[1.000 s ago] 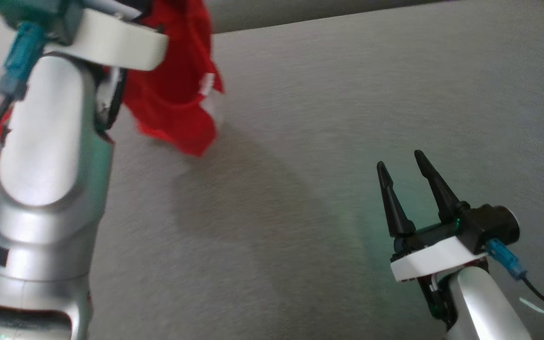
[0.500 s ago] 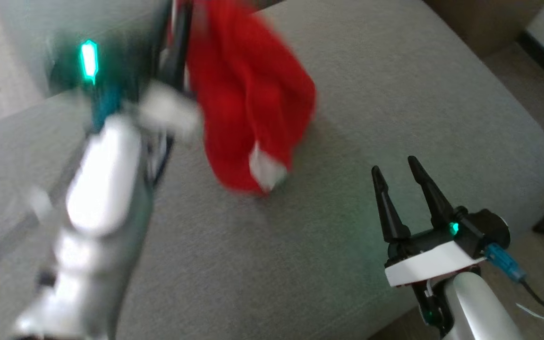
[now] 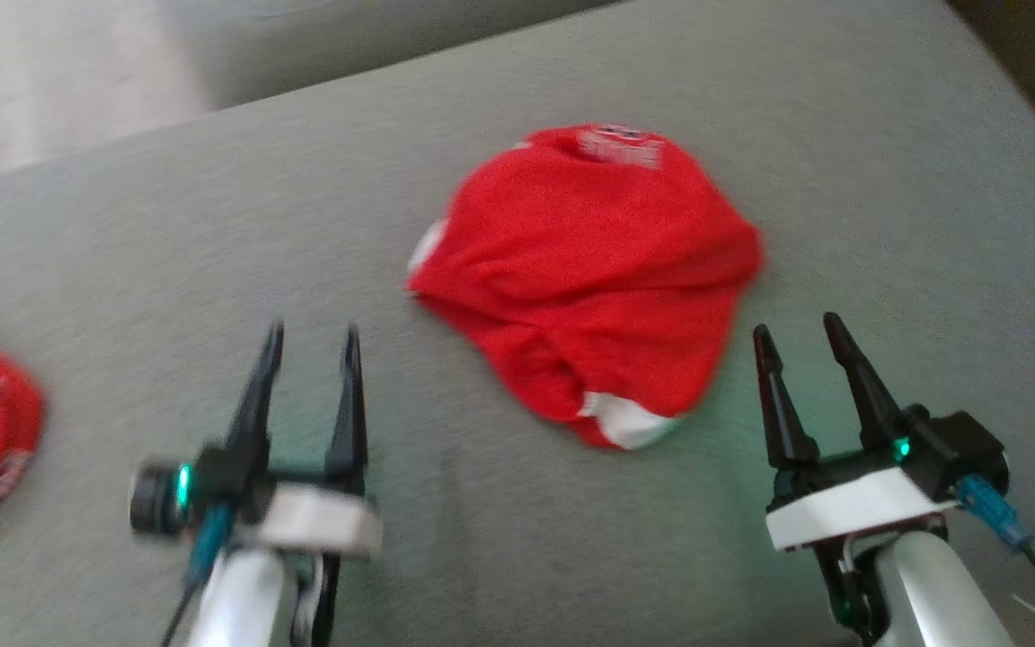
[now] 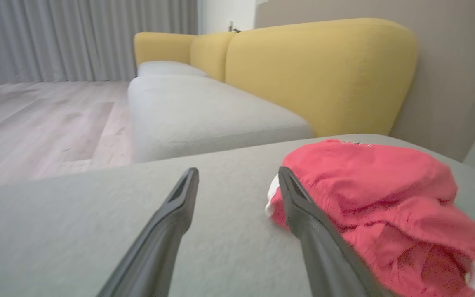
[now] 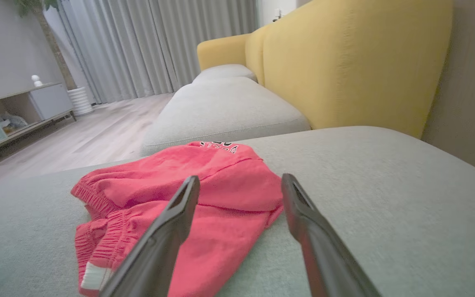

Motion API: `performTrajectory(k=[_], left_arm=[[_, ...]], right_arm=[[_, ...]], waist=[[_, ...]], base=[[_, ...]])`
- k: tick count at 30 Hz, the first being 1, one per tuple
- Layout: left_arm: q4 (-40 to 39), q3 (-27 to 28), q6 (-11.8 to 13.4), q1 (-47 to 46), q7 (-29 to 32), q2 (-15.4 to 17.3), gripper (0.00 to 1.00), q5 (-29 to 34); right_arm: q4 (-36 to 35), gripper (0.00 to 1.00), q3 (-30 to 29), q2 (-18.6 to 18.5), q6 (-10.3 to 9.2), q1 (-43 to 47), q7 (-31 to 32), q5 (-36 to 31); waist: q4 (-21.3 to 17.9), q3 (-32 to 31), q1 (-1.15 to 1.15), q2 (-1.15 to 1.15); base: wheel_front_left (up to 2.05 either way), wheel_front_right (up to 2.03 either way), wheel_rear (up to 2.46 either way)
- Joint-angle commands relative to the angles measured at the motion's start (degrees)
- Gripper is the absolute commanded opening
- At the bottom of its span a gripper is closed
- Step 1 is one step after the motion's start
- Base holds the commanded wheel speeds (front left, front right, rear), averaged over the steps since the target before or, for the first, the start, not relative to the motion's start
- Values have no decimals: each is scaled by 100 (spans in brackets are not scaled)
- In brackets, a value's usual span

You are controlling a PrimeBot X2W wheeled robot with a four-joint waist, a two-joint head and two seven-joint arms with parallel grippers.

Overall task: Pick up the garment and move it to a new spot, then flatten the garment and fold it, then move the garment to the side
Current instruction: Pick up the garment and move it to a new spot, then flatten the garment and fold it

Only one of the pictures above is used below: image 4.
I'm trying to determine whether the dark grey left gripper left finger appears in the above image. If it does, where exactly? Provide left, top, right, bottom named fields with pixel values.
left=96, top=167, right=200, bottom=297

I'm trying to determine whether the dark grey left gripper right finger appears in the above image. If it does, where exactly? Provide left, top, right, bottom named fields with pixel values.
left=278, top=166, right=395, bottom=297

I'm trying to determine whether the wide grey sofa chaise seat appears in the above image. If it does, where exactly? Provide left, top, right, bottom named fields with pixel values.
left=0, top=133, right=475, bottom=297

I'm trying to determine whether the long grey sofa seat cushion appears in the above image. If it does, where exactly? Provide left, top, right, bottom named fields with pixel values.
left=127, top=74, right=314, bottom=163

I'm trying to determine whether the small grey sofa seat cushion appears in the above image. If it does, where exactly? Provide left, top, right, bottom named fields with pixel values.
left=137, top=61, right=209, bottom=78

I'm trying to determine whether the yellow sofa backrest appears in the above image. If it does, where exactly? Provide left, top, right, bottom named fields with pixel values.
left=134, top=18, right=419, bottom=137

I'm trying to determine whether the grey pleated curtain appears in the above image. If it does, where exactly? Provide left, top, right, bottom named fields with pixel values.
left=0, top=0, right=199, bottom=85

